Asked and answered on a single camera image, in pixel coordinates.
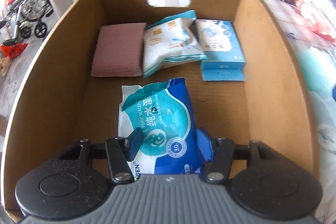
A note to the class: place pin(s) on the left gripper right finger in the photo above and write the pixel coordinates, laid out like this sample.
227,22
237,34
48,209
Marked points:
217,154

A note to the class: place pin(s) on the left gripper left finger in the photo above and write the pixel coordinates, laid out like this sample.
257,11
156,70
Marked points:
120,151

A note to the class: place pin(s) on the blue white wet wipes pack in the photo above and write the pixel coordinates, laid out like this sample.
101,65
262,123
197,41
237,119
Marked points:
164,113

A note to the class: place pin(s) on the brown cardboard box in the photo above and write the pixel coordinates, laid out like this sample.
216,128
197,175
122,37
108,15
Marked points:
59,102

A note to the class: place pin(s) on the light blue tissue box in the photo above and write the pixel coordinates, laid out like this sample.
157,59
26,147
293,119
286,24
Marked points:
225,58

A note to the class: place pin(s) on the pink folded cloth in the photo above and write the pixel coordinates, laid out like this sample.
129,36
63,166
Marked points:
118,51

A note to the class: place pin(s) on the white cotton swab pack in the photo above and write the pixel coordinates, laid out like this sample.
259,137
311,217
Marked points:
170,42

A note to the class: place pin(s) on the wheelchair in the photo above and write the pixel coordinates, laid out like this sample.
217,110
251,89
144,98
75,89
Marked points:
27,19

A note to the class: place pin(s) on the pink wet wipes pack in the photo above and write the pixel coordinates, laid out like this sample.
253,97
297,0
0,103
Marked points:
320,16

